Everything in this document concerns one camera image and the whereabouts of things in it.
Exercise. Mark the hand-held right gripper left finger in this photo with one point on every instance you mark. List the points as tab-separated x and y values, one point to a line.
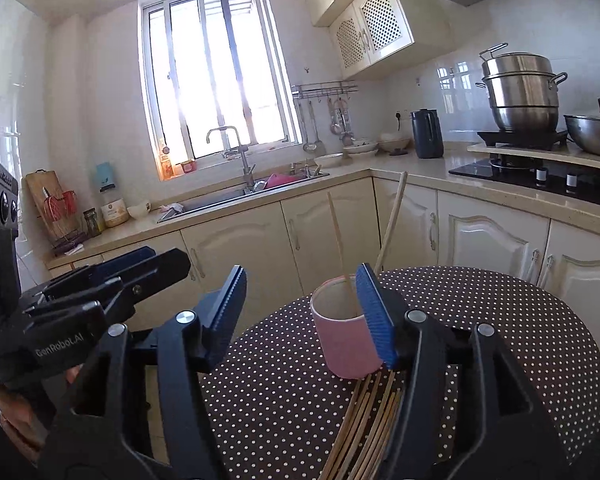
227	310

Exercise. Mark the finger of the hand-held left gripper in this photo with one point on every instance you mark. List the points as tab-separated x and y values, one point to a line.
122	261
155	275

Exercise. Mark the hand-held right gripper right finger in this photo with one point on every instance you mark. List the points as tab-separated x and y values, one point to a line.
375	320

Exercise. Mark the pink cup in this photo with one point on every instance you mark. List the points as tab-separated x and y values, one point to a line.
340	345

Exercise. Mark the thin brown chopstick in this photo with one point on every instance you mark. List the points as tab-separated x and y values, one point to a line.
337	240

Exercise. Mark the thick brown chopstick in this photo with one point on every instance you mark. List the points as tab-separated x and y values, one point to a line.
392	220

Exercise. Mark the bunch of wooden chopsticks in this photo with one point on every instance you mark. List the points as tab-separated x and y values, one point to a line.
360	430

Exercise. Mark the person's left hand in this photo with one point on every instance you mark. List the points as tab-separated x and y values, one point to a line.
20	417

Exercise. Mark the small dark jar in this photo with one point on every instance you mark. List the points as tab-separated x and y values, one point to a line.
92	222

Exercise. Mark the white cup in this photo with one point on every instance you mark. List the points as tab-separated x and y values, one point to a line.
139	210

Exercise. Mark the crumpled dishcloth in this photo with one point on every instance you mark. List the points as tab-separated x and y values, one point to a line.
171	207

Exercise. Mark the light blue box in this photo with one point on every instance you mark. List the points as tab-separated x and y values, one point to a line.
105	175

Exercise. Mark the steel kitchen sink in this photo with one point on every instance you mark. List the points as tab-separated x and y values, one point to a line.
215	202

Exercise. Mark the orange bottle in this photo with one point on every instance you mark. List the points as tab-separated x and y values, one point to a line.
166	165

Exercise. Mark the wooden cutting board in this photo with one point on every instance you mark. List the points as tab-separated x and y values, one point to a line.
37	195

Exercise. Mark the brown polka dot tablecloth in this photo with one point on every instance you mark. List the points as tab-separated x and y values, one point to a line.
505	300

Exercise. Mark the red dish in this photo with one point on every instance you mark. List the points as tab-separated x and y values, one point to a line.
277	181

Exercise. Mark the steel kitchen faucet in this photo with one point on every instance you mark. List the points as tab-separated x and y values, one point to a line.
247	170

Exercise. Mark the small white bowl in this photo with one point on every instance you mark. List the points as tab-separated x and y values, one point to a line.
328	160

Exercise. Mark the stacked white bowls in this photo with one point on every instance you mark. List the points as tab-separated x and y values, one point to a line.
361	147

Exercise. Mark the large white bowl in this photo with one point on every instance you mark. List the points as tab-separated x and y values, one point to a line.
395	142

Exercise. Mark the steel ladle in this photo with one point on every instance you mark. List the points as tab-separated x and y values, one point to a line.
310	145

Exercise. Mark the black glass gas stove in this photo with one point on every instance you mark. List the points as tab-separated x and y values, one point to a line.
490	172

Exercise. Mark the dark electric kettle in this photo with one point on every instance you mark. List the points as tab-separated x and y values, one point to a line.
427	135

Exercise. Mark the sliding kitchen window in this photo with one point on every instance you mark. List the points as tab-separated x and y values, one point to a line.
220	85

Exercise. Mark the pink kitchen spatula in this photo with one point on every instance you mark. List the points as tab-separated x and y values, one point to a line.
336	120

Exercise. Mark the pale stove board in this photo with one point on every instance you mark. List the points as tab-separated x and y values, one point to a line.
530	155

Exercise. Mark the black induction cooker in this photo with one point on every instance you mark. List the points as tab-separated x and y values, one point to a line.
520	139

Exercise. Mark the stacked steel steamer pot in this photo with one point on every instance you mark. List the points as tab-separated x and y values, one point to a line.
522	90

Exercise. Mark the steel wok with lid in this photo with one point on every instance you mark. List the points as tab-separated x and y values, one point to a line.
595	135

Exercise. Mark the cream lattice door cabinet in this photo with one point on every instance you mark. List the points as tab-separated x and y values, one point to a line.
380	25

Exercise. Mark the white wall socket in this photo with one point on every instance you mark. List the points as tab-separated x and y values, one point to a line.
399	119

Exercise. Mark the steel utensil rail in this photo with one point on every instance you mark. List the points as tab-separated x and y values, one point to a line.
325	89

